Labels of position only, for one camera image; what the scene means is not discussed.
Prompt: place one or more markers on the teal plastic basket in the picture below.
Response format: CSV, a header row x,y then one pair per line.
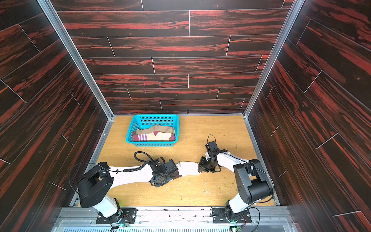
x,y
147,121

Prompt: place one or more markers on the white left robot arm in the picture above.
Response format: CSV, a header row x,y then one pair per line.
x,y
94,185

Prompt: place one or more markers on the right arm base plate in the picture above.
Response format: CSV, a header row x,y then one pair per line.
x,y
226,215

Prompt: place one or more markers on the aluminium corner frame right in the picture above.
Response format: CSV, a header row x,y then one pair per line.
x,y
279,115

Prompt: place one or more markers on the aluminium corner frame left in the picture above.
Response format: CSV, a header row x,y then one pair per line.
x,y
65,38

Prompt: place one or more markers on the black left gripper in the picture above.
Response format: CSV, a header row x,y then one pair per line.
x,y
171,178

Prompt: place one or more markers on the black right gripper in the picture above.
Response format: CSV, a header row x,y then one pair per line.
x,y
205,165

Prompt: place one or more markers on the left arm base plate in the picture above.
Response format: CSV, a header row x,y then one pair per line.
x,y
125,216

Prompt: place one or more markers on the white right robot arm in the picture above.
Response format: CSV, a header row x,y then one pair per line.
x,y
253,183

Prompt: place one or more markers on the white striped sock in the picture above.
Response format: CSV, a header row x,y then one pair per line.
x,y
187,169

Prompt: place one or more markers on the aluminium corner frame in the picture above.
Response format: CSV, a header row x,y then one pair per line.
x,y
279,115
65,38

